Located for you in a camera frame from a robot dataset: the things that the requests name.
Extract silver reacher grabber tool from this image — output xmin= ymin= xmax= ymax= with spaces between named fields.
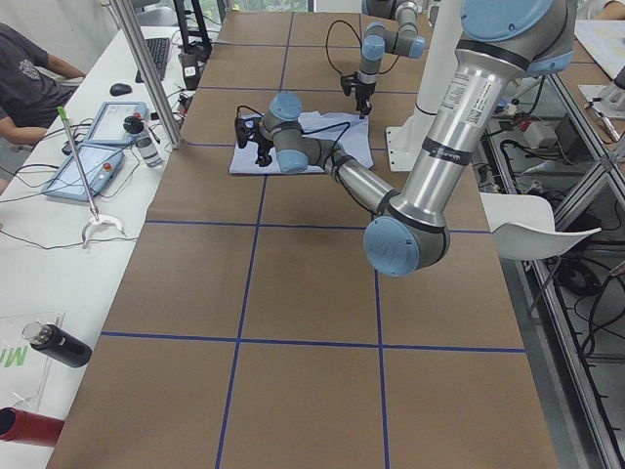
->
xmin=57 ymin=107 xmax=125 ymax=249

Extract black computer mouse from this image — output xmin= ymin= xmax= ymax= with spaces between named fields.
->
xmin=109 ymin=83 xmax=133 ymax=97

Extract red fire extinguisher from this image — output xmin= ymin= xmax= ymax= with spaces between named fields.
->
xmin=1 ymin=407 xmax=64 ymax=447

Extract black keyboard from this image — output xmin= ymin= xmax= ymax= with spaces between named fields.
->
xmin=146 ymin=37 xmax=171 ymax=81

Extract white chair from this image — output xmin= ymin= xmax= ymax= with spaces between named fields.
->
xmin=480 ymin=192 xmax=601 ymax=261

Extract grey aluminium frame post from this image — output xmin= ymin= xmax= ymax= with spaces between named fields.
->
xmin=110 ymin=0 xmax=183 ymax=149

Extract lower teach pendant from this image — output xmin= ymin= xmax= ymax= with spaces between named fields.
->
xmin=41 ymin=144 xmax=126 ymax=200

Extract seated person in grey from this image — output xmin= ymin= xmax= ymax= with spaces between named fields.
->
xmin=1 ymin=23 xmax=86 ymax=147

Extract blue striped button shirt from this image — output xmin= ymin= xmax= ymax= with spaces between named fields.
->
xmin=229 ymin=111 xmax=373 ymax=175

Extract black water bottle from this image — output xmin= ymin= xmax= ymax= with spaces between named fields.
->
xmin=21 ymin=321 xmax=92 ymax=368

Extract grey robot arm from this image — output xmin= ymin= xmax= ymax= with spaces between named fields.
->
xmin=234 ymin=1 xmax=577 ymax=277
xmin=340 ymin=0 xmax=428 ymax=119

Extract clear plastic bottle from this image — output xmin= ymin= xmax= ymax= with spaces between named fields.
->
xmin=123 ymin=113 xmax=163 ymax=168

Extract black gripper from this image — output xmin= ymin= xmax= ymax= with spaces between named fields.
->
xmin=234 ymin=116 xmax=273 ymax=167
xmin=340 ymin=72 xmax=376 ymax=119

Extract teach pendant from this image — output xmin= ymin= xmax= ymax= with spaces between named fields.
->
xmin=83 ymin=102 xmax=147 ymax=147
xmin=41 ymin=144 xmax=126 ymax=200

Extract upper teach pendant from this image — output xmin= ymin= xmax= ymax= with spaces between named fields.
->
xmin=83 ymin=102 xmax=147 ymax=147

